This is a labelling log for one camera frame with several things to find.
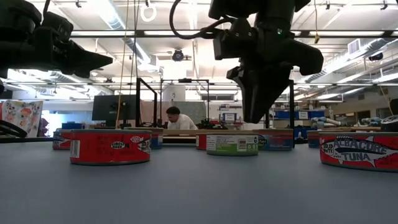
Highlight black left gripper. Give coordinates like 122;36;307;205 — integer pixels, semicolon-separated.
0;34;113;78

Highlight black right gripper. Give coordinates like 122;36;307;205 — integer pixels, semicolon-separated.
226;17;325;124

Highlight green label tuna can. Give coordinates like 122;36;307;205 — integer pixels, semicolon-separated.
206;133;259;157

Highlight red albacore tuna can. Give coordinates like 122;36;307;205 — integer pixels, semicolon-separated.
318;131;398;174
52;128;72;151
195;133;208;151
69;129;152;166

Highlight blue tuna can gold lid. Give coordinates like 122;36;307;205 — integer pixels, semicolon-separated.
124;126;165;151
253;128;295;152

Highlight black computer monitor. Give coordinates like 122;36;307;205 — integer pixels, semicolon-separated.
91;95;137;122

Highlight blue bin white print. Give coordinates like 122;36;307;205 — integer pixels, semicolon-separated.
294;126;309;144

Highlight blue storage bins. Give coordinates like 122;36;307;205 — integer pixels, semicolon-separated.
275;110;326;121

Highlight person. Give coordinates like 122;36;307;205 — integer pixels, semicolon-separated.
166;106;199;131

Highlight colourful printed cloth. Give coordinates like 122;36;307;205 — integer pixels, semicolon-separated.
1;99;44;138

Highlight wooden workbench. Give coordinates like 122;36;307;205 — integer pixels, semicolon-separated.
323;126;382;133

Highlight white ceiling air vent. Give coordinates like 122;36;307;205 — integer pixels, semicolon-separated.
347;38;361;56

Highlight blue table mat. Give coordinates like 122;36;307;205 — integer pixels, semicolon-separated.
0;136;398;224

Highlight black round object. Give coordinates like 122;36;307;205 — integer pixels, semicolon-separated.
380;114;398;133

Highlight white sign blue frame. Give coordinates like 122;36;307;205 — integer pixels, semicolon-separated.
222;111;238;123

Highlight yellow hanging cable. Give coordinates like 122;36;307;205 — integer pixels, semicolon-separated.
115;0;130;129

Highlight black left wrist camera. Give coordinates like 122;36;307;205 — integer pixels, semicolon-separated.
43;11;75;43

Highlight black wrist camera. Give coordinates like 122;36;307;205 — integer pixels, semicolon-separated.
43;11;75;43
213;19;251;60

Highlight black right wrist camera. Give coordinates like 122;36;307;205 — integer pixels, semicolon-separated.
213;19;251;60

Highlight thin black gantry frame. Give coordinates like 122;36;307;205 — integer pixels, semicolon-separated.
159;77;211;129

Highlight white hanging ring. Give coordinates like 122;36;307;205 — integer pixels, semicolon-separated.
139;2;157;23

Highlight wooden shelf black wire frame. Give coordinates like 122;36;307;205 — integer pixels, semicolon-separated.
136;77;295;147

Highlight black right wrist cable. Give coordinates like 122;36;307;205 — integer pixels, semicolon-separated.
169;0;240;40

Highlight black table frame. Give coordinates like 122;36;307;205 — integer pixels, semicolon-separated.
0;136;72;144

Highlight thick black curved cable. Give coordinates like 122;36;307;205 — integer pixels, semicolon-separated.
0;119;29;139

